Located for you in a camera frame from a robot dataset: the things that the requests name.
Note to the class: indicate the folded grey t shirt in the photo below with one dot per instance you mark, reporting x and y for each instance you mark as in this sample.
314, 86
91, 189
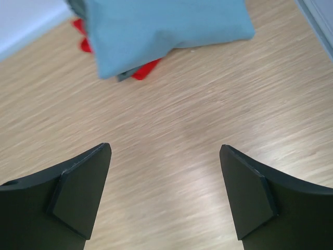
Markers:
79, 9

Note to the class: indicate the blue-grey t shirt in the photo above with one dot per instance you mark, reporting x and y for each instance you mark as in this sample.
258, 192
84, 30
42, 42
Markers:
128, 34

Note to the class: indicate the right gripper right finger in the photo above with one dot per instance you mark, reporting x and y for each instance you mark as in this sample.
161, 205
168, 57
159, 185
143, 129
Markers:
273, 210

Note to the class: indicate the folded red t shirt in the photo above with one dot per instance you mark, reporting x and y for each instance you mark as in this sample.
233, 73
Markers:
141, 74

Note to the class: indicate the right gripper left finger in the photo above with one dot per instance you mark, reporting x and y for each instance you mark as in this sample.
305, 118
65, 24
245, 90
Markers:
55, 208

